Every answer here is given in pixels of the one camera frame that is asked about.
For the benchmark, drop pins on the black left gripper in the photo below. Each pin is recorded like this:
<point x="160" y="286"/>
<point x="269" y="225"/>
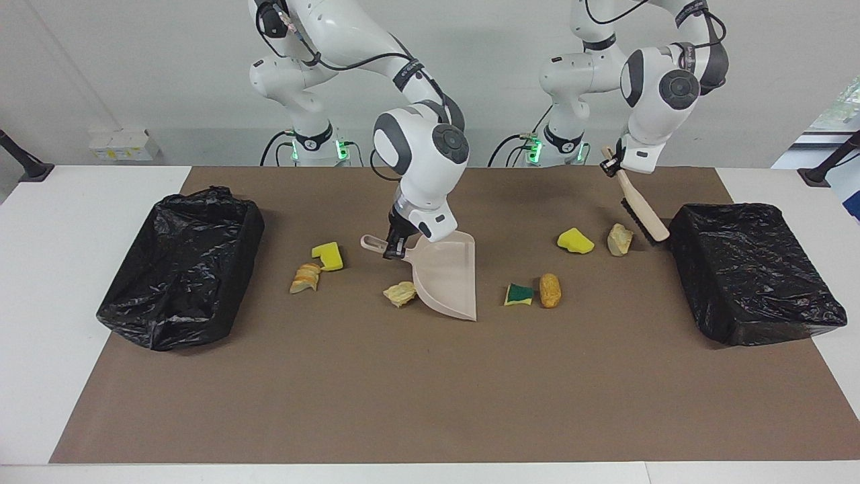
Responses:
<point x="613" y="168"/>

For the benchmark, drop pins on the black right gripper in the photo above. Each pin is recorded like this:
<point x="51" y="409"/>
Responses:
<point x="402" y="222"/>

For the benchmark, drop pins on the beige brush with black bristles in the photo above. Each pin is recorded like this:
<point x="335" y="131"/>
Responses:
<point x="641" y="205"/>

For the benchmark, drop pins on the pale yellow bread chunk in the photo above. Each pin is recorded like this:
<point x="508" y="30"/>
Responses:
<point x="400" y="294"/>

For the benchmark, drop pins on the beige plastic dustpan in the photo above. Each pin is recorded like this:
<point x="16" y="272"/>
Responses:
<point x="447" y="275"/>

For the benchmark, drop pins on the yellow L-shaped sponge piece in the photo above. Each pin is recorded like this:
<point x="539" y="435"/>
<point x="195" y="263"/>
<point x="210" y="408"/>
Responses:
<point x="329" y="255"/>

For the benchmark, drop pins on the pale beige bread chunk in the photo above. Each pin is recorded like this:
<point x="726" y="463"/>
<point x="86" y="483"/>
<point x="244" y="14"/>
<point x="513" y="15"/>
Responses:
<point x="619" y="240"/>

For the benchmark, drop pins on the yellow wedge sponge piece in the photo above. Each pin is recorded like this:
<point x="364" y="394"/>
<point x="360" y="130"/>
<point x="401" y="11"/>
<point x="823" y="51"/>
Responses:
<point x="574" y="242"/>

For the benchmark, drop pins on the striped croissant piece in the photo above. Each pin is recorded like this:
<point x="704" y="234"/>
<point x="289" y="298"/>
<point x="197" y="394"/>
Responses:
<point x="306" y="279"/>

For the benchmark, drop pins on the green and yellow sponge piece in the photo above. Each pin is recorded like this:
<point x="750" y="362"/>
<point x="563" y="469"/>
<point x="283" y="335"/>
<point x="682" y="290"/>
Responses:
<point x="521" y="294"/>

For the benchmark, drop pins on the orange-brown oval bread lump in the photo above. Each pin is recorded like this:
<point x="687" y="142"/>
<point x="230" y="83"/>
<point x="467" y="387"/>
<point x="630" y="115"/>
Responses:
<point x="550" y="290"/>

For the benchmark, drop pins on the bin with black bag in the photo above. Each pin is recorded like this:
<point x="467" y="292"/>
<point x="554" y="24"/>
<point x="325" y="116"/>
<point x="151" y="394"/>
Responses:
<point x="181" y="282"/>
<point x="752" y="282"/>

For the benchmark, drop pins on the brown table mat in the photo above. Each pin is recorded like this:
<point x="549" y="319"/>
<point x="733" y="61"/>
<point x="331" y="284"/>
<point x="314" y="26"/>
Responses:
<point x="470" y="390"/>

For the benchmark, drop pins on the white power strip box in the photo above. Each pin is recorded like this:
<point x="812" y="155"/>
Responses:
<point x="124" y="144"/>

